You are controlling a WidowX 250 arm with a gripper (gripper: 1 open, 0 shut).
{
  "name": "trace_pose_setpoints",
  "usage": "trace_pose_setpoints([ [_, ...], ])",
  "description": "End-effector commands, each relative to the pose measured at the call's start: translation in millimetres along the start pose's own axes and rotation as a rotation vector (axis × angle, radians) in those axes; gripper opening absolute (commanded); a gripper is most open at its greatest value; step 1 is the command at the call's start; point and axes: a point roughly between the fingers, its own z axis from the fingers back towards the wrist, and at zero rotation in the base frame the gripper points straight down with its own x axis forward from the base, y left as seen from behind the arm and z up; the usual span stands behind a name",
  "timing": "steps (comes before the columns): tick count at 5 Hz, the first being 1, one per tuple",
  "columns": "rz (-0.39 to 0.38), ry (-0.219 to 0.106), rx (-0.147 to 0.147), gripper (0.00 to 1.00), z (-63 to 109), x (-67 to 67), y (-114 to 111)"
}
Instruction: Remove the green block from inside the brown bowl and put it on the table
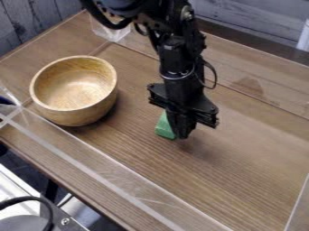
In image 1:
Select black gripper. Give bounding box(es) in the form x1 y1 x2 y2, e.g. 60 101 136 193
147 74 218 139

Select green rectangular block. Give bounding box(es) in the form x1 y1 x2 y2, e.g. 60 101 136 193
153 112 175 140

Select brown wooden bowl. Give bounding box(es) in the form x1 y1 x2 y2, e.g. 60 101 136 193
29 55 117 126

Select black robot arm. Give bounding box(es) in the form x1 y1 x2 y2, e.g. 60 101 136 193
80 0 218 139

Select clear acrylic front barrier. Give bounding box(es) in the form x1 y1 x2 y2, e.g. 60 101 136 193
0 87 232 231

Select white post at right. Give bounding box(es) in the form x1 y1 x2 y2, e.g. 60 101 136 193
297 21 309 51

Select grey metal mount plate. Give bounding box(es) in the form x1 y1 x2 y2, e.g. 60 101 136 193
0 207 91 231

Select black cable loop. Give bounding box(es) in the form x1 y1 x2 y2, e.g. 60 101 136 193
0 195 56 231

